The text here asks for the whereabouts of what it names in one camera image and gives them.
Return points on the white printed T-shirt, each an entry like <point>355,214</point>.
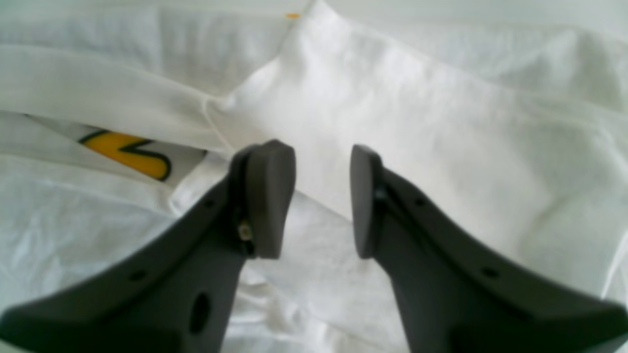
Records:
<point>117,115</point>

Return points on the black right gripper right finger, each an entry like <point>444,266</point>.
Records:
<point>456,295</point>

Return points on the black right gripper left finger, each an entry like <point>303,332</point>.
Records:
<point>175,295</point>

